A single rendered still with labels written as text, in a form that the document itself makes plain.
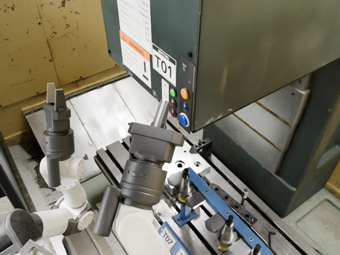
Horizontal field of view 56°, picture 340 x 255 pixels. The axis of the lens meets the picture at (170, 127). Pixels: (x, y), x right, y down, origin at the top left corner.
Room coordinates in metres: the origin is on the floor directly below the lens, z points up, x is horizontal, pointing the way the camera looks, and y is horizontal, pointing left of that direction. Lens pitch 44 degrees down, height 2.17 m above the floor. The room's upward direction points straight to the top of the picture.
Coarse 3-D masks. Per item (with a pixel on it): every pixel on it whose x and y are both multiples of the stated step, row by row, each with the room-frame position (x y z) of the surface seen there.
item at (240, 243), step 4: (236, 240) 0.49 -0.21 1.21; (240, 240) 0.49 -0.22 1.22; (232, 244) 0.47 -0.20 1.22; (236, 244) 0.47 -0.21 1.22; (240, 244) 0.47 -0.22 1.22; (244, 244) 0.47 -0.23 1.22; (228, 248) 0.46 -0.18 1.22; (232, 248) 0.46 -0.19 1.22; (236, 248) 0.46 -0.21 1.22; (240, 248) 0.46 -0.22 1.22; (244, 248) 0.46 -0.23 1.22; (248, 248) 0.46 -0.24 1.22; (228, 252) 0.45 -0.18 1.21; (232, 252) 0.45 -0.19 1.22; (236, 252) 0.45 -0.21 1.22; (240, 252) 0.45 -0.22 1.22; (244, 252) 0.45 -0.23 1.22
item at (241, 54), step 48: (192, 0) 0.57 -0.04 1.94; (240, 0) 0.61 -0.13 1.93; (288, 0) 0.70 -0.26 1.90; (336, 0) 0.81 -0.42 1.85; (192, 48) 0.57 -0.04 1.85; (240, 48) 0.62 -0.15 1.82; (288, 48) 0.73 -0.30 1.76; (336, 48) 0.87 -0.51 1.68; (192, 96) 0.56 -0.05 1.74; (240, 96) 0.64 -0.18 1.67
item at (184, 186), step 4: (188, 176) 0.68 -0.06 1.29; (184, 180) 0.67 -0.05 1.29; (188, 180) 0.67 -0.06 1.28; (180, 184) 0.68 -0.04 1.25; (184, 184) 0.67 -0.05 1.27; (188, 184) 0.67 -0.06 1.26; (180, 188) 0.67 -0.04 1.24; (184, 188) 0.66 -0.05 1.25; (188, 188) 0.67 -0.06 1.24; (184, 192) 0.66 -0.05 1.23
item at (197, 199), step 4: (196, 192) 0.67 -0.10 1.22; (188, 196) 0.65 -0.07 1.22; (192, 196) 0.65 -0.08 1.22; (196, 196) 0.65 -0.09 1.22; (200, 196) 0.65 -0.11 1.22; (188, 200) 0.64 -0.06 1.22; (192, 200) 0.64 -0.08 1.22; (196, 200) 0.64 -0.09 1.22; (200, 200) 0.64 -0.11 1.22; (204, 200) 0.64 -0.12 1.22; (188, 204) 0.62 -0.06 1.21; (192, 204) 0.62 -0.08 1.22; (196, 204) 0.62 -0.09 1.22; (200, 204) 0.62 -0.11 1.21; (192, 208) 0.61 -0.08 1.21
